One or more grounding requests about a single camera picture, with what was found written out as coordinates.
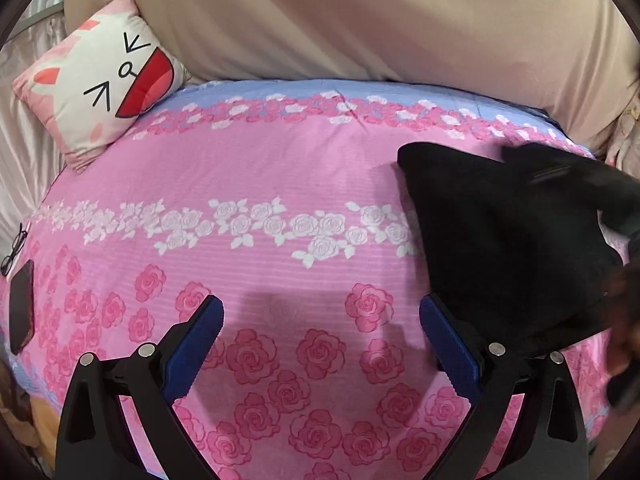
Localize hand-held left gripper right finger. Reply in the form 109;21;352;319
418;293;589;480

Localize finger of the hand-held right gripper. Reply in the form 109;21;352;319
602;265;640;408

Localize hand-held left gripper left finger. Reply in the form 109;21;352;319
55;294;225;480

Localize black pants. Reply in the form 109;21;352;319
397;142;640;361

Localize pink rose print bed sheet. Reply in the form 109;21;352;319
10;79;621;480

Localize black smartphone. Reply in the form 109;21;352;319
8;259;36;357

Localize cat face pillow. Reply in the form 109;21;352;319
11;0;192;175

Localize beige padded headboard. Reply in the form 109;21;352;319
62;0;640;156

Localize black frame glasses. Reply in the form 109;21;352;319
1;221;32;277

